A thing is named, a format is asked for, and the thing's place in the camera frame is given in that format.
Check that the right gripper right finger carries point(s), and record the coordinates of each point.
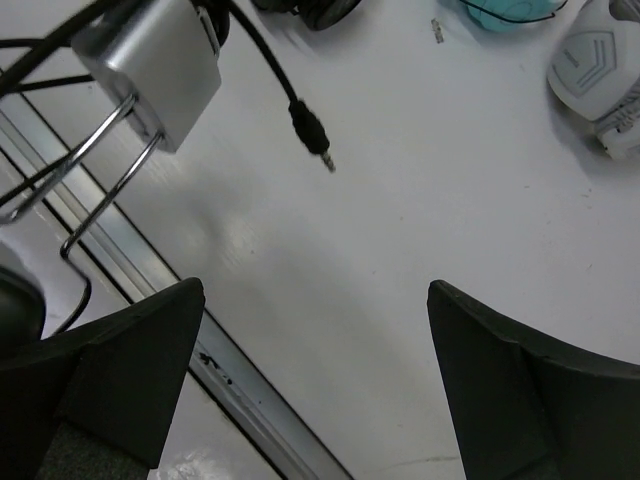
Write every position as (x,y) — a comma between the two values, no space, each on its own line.
(526,405)

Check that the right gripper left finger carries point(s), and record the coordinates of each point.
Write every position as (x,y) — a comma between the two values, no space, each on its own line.
(98,401)

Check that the brown silver headphones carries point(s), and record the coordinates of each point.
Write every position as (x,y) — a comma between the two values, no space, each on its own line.
(158,63)

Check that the teal white headphones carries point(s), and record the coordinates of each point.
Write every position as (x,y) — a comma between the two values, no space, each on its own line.
(500,16)

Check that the black headphones front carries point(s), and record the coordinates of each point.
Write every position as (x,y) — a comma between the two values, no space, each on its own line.
(317,15)

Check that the grey white gaming headset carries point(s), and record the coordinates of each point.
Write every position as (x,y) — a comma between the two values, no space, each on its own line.
(595,72)

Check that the small metal plug adapter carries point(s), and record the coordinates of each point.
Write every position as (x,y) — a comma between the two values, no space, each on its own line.
(437,30)

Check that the front aluminium rail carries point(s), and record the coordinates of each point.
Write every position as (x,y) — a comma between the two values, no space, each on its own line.
(23,316)

